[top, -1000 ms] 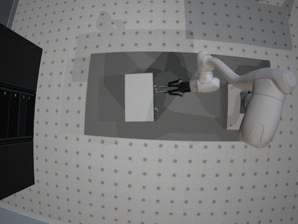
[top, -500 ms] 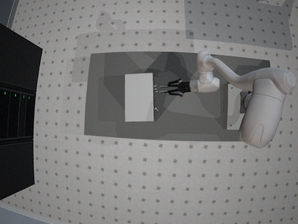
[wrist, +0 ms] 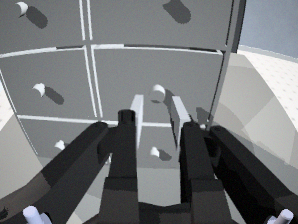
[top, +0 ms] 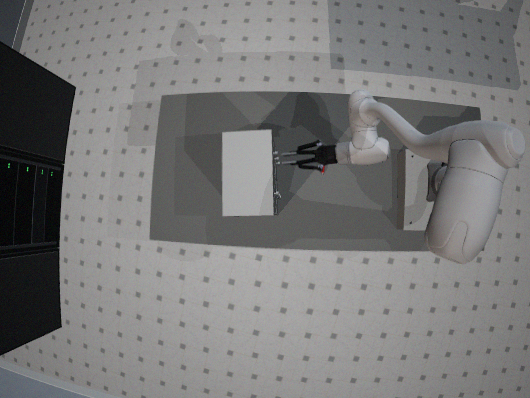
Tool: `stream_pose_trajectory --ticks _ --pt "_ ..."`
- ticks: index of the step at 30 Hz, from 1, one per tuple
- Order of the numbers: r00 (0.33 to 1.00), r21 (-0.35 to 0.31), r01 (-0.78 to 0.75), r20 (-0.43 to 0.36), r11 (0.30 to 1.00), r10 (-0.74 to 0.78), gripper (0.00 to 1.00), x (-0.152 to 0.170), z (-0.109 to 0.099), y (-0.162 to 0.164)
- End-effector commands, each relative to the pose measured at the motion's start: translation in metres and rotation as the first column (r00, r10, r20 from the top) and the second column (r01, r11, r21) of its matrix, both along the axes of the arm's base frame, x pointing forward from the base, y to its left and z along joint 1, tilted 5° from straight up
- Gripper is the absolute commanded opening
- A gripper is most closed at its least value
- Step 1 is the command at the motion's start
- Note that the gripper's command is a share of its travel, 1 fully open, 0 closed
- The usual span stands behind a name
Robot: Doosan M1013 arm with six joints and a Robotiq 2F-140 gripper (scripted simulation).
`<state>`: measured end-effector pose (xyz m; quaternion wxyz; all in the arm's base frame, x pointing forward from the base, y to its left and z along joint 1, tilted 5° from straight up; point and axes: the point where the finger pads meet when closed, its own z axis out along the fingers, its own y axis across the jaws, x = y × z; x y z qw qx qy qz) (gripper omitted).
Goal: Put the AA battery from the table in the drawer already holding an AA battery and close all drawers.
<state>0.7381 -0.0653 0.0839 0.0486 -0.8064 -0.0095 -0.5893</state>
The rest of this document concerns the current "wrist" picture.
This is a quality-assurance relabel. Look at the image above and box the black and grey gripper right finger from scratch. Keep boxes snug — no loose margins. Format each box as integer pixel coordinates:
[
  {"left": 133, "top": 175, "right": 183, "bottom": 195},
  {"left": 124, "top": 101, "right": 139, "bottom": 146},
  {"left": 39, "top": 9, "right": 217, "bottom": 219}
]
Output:
[{"left": 170, "top": 96, "right": 298, "bottom": 224}]

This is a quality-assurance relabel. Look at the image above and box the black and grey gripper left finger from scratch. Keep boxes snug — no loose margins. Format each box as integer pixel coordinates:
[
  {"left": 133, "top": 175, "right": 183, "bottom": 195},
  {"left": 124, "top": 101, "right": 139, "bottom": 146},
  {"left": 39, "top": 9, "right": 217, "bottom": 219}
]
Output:
[{"left": 0, "top": 95, "right": 143, "bottom": 224}]

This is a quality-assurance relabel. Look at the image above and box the white drawer front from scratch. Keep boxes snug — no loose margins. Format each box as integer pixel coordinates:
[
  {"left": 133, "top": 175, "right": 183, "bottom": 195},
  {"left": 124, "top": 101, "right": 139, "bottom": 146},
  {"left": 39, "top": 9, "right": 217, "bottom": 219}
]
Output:
[
  {"left": 137, "top": 122, "right": 180, "bottom": 168},
  {"left": 89, "top": 0, "right": 232, "bottom": 46},
  {"left": 93, "top": 44, "right": 223, "bottom": 122},
  {"left": 19, "top": 115, "right": 98, "bottom": 158},
  {"left": 0, "top": 45, "right": 96, "bottom": 117},
  {"left": 0, "top": 0, "right": 85, "bottom": 51}
]

